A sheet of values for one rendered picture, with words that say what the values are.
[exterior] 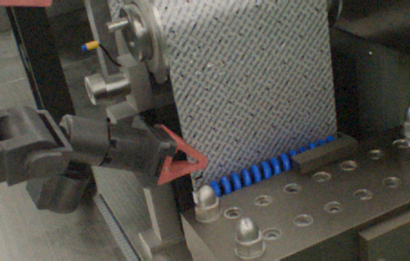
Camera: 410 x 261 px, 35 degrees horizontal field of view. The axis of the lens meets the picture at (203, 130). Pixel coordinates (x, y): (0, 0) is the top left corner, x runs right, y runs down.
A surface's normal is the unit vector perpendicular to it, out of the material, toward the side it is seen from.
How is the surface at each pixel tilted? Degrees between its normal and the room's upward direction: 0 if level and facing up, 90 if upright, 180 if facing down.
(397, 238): 90
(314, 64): 90
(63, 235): 0
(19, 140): 22
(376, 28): 90
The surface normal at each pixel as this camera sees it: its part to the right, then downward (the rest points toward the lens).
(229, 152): 0.40, 0.36
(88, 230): -0.17, -0.88
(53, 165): 0.54, 0.61
